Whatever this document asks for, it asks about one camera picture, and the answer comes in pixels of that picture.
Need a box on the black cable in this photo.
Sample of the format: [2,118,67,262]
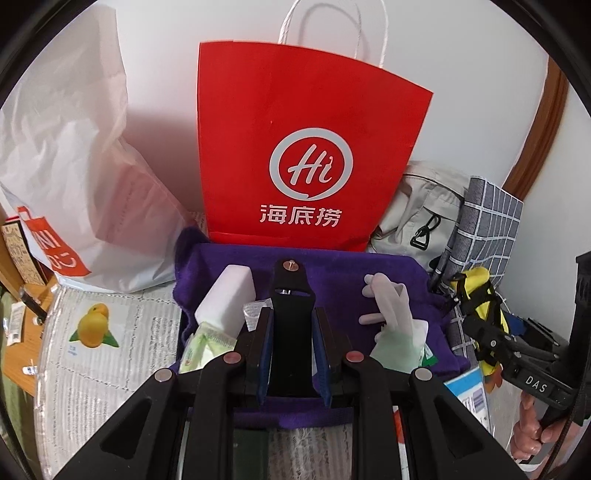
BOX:
[538,392,578,480]

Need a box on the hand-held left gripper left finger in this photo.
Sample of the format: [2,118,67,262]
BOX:
[53,307,274,480]

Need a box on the red paper bag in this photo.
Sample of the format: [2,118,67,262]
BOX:
[198,0,435,252]

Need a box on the fruit print table mat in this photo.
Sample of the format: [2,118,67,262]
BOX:
[9,284,195,480]

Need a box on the beige fabric bag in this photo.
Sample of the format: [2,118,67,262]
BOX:
[369,161,469,268]

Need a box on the wooden door frame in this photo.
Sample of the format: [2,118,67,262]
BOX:
[503,60,571,199]

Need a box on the grey checked cloth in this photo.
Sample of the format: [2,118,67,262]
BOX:
[427,175,525,370]

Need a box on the yellow plush toy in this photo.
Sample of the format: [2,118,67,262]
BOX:
[450,267,509,393]

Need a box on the small black clip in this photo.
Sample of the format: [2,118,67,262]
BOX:
[19,285,48,324]

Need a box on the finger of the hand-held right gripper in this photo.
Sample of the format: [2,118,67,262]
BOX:
[462,311,525,370]

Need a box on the white rubber glove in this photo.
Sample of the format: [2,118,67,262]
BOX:
[359,272,430,356]

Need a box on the white plastic bag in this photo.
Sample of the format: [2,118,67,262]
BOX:
[0,4,199,294]

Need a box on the small white packet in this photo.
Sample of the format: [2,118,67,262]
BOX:
[7,302,25,344]

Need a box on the person's right hand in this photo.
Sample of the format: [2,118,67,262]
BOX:
[510,397,583,464]

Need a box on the purple towel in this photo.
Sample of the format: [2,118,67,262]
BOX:
[172,226,472,430]

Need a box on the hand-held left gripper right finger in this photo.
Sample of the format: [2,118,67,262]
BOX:
[313,307,527,480]

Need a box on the brown patterned box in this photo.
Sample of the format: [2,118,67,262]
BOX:
[0,222,47,284]

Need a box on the clear plastic packet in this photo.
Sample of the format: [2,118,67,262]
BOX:
[242,298,273,330]

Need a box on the white sponge block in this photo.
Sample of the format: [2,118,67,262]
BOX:
[194,265,257,337]

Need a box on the blue and white box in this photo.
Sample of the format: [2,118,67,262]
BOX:
[443,367,495,439]

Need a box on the green wet wipes packet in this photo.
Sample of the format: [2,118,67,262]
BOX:
[178,320,238,374]

